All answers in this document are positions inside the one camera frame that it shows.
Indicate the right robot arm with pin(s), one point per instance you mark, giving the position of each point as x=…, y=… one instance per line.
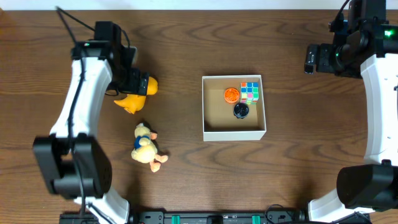
x=371, y=186

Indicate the white cardboard box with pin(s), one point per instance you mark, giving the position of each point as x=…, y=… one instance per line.
x=219, y=122

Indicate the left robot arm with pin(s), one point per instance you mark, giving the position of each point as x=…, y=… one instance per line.
x=71, y=160

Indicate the black round container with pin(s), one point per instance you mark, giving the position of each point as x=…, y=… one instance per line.
x=241, y=110

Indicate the multicoloured puzzle cube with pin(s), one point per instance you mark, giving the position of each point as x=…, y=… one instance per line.
x=249, y=93

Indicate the yellow plush duck toy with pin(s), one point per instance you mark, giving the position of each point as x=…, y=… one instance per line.
x=145, y=150

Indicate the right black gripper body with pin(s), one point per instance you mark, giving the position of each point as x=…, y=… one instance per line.
x=335, y=61

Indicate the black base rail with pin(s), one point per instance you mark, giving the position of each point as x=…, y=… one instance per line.
x=272, y=216

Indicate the orange rubber dinosaur toy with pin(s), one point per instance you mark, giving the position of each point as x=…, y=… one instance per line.
x=133, y=103

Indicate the orange round container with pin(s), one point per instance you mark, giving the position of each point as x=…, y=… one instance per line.
x=231, y=95

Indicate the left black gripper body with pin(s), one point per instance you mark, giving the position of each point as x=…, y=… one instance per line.
x=137, y=82

